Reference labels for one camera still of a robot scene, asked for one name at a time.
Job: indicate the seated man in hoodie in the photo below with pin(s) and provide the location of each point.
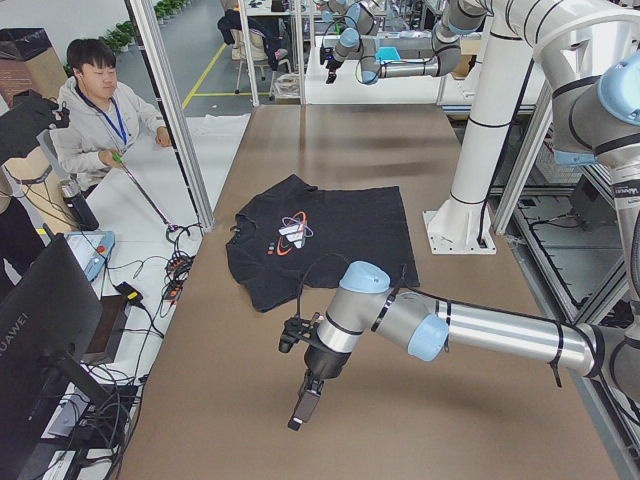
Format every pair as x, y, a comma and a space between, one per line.
105, 115

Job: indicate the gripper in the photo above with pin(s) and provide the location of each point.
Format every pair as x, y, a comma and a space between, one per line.
331, 68
324, 362

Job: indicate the black graphic t-shirt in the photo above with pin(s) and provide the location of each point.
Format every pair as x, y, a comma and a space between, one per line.
295, 234

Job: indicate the black power adapter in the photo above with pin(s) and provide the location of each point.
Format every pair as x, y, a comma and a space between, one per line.
132, 295

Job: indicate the reacher grabber stick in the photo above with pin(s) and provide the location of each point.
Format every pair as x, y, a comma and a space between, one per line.
169, 226

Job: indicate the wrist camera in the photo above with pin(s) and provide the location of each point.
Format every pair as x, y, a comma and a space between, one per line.
298, 329
325, 55

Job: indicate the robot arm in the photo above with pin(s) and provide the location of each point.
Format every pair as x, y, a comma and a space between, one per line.
435, 52
604, 118

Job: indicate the blue teach pendant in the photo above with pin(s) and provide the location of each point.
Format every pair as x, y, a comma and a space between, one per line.
91, 250

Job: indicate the aluminium frame post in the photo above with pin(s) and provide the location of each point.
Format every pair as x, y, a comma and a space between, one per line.
149, 40

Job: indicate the black water bottle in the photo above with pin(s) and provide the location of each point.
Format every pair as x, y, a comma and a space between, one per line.
76, 203

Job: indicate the orange USB hub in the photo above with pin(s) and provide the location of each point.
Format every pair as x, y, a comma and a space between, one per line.
177, 270

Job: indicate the black Huawei monitor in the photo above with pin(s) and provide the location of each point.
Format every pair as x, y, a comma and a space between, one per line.
47, 323

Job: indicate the blue plastic bin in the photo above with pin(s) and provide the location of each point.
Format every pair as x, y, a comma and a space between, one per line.
387, 54

